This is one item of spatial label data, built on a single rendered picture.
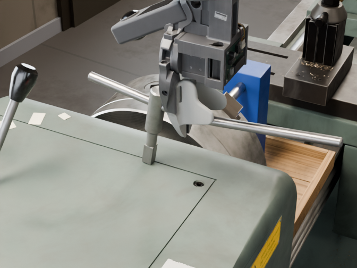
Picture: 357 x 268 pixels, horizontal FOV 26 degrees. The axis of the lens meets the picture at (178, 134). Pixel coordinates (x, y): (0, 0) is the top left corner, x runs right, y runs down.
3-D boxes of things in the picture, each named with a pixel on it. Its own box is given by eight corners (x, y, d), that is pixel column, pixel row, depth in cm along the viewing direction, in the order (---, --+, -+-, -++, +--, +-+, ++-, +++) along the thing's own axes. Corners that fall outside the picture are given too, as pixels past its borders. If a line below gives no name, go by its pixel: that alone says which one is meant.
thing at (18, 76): (27, 109, 95) (23, 76, 92) (6, 103, 96) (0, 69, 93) (45, 94, 98) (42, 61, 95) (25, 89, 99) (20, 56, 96)
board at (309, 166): (286, 251, 146) (288, 235, 143) (120, 198, 159) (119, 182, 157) (333, 166, 168) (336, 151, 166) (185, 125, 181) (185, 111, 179)
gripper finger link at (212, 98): (220, 142, 96) (221, 78, 91) (177, 131, 98) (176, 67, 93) (230, 130, 99) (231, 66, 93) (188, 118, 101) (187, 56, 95)
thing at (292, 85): (325, 106, 168) (328, 86, 166) (281, 95, 172) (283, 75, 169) (351, 65, 184) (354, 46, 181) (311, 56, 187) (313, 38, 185)
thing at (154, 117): (137, 161, 103) (146, 90, 96) (145, 153, 104) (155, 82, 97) (151, 168, 102) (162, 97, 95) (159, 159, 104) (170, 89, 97)
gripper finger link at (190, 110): (207, 157, 94) (210, 90, 89) (164, 144, 96) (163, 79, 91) (218, 144, 96) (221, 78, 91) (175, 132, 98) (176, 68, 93)
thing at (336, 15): (341, 26, 167) (342, 14, 165) (305, 19, 170) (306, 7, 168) (351, 12, 173) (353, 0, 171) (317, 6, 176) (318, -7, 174)
